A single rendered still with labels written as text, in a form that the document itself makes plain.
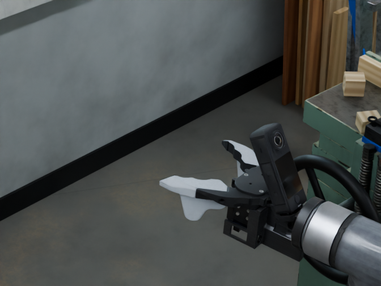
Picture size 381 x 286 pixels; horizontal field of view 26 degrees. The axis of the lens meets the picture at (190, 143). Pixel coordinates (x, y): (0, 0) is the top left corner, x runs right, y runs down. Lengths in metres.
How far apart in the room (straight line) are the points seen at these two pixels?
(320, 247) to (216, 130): 2.32
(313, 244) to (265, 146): 0.14
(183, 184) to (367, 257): 0.25
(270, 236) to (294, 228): 0.06
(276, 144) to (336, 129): 0.81
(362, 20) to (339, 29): 0.53
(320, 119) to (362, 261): 0.89
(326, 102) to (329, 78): 1.44
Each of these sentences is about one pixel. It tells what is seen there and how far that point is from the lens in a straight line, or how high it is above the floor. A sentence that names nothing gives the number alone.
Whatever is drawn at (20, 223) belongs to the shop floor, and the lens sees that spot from 2.96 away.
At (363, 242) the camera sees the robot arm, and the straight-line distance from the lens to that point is 1.03.
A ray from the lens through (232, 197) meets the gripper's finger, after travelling 1.07.
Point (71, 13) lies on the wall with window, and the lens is 2.77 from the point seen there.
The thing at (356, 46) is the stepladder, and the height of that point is 0.60.
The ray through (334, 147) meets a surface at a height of 0.83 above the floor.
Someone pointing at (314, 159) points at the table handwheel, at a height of 0.94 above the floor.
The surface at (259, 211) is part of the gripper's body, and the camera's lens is 1.08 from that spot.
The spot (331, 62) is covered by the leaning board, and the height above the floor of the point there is 0.27.
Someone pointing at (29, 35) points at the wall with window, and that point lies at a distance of 2.70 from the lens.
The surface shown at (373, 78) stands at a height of 0.92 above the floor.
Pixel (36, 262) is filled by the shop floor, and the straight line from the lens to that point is 2.81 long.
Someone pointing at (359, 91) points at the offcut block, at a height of 0.92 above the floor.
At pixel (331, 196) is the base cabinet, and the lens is 1.97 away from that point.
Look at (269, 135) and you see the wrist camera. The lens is 1.05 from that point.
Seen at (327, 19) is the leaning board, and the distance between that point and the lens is 3.25.
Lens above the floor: 1.94
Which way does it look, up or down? 36 degrees down
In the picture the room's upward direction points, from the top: straight up
